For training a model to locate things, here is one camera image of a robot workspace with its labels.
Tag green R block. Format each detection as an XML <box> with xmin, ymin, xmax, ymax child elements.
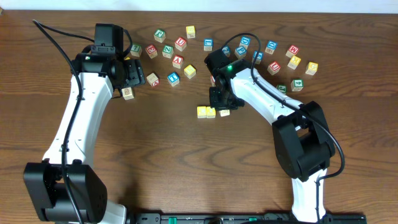
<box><xmin>219</xmin><ymin>110</ymin><xmax>230</xmax><ymax>117</ymax></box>

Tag yellow O block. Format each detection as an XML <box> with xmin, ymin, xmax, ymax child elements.
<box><xmin>206</xmin><ymin>106</ymin><xmax>216</xmax><ymax>118</ymax></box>

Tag yellow C block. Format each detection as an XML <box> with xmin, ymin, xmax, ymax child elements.
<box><xmin>197</xmin><ymin>106</ymin><xmax>207</xmax><ymax>119</ymax></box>

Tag blue L block top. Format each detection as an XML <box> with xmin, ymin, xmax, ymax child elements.
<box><xmin>203</xmin><ymin>39</ymin><xmax>213</xmax><ymax>52</ymax></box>

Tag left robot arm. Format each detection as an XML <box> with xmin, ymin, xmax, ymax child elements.
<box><xmin>23</xmin><ymin>24</ymin><xmax>145</xmax><ymax>224</ymax></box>

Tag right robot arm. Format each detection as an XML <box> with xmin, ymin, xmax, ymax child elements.
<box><xmin>204</xmin><ymin>50</ymin><xmax>335</xmax><ymax>223</ymax></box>

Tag plain wooden picture block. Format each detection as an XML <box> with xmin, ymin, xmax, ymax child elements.
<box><xmin>121</xmin><ymin>87</ymin><xmax>135</xmax><ymax>100</ymax></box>

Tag red-sided wooden block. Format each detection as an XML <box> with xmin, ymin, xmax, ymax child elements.
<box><xmin>147</xmin><ymin>73</ymin><xmax>160</xmax><ymax>87</ymax></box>

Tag green 7 block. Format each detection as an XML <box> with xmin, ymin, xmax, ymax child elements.
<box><xmin>130</xmin><ymin>44</ymin><xmax>142</xmax><ymax>57</ymax></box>

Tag blue T block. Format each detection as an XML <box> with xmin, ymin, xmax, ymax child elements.
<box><xmin>167</xmin><ymin>72</ymin><xmax>180</xmax><ymax>86</ymax></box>

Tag yellow S block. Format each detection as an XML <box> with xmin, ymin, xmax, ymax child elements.
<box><xmin>183</xmin><ymin>65</ymin><xmax>197</xmax><ymax>79</ymax></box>

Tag green Z block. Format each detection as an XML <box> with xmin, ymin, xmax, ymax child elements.
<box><xmin>162</xmin><ymin>45</ymin><xmax>174</xmax><ymax>58</ymax></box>

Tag red A block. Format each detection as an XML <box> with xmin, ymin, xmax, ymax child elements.
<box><xmin>172</xmin><ymin>55</ymin><xmax>183</xmax><ymax>68</ymax></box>

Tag green J block top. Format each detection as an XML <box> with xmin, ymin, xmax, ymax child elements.
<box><xmin>154</xmin><ymin>29</ymin><xmax>166</xmax><ymax>43</ymax></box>

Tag green j block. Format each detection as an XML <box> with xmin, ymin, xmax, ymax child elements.
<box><xmin>276</xmin><ymin>85</ymin><xmax>287</xmax><ymax>94</ymax></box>
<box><xmin>154</xmin><ymin>29</ymin><xmax>166</xmax><ymax>43</ymax></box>

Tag blue 2 block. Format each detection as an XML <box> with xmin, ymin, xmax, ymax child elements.
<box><xmin>222</xmin><ymin>45</ymin><xmax>231</xmax><ymax>57</ymax></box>

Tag blue P block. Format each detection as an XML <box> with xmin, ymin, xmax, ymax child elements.
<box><xmin>234</xmin><ymin>46</ymin><xmax>247</xmax><ymax>60</ymax></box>

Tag blue 5 block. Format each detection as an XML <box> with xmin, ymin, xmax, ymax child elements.
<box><xmin>252</xmin><ymin>51</ymin><xmax>264</xmax><ymax>64</ymax></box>

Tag red U block left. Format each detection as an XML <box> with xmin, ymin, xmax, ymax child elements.
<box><xmin>175</xmin><ymin>37</ymin><xmax>187</xmax><ymax>52</ymax></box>

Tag red u block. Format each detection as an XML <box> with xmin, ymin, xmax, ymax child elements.
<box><xmin>175</xmin><ymin>37</ymin><xmax>187</xmax><ymax>52</ymax></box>
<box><xmin>267</xmin><ymin>61</ymin><xmax>280</xmax><ymax>75</ymax></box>

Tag red U block right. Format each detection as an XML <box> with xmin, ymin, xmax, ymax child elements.
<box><xmin>267</xmin><ymin>61</ymin><xmax>280</xmax><ymax>75</ymax></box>

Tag blue D block upper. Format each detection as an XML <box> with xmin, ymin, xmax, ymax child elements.
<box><xmin>239</xmin><ymin>36</ymin><xmax>251</xmax><ymax>49</ymax></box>

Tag blue d block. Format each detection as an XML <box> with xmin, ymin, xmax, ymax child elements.
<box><xmin>239</xmin><ymin>36</ymin><xmax>251</xmax><ymax>49</ymax></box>
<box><xmin>265</xmin><ymin>40</ymin><xmax>277</xmax><ymax>55</ymax></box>

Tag green J block lower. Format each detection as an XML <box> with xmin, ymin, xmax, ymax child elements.
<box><xmin>276</xmin><ymin>85</ymin><xmax>287</xmax><ymax>94</ymax></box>

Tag plain yellow block top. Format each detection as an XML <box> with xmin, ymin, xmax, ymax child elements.
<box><xmin>186</xmin><ymin>26</ymin><xmax>196</xmax><ymax>39</ymax></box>

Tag blue D block right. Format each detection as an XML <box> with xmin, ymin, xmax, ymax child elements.
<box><xmin>265</xmin><ymin>40</ymin><xmax>277</xmax><ymax>55</ymax></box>

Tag green 4 block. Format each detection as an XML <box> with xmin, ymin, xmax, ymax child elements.
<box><xmin>290</xmin><ymin>79</ymin><xmax>304</xmax><ymax>91</ymax></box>

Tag yellow K block right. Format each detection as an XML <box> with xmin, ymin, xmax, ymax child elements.
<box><xmin>287</xmin><ymin>55</ymin><xmax>301</xmax><ymax>70</ymax></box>

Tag red M block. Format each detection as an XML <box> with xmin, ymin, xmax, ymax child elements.
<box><xmin>285</xmin><ymin>45</ymin><xmax>299</xmax><ymax>58</ymax></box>

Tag yellow G block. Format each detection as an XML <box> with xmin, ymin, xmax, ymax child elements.
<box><xmin>305</xmin><ymin>62</ymin><xmax>318</xmax><ymax>75</ymax></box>

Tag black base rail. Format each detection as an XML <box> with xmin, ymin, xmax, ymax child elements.
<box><xmin>126</xmin><ymin>213</ymin><xmax>367</xmax><ymax>224</ymax></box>

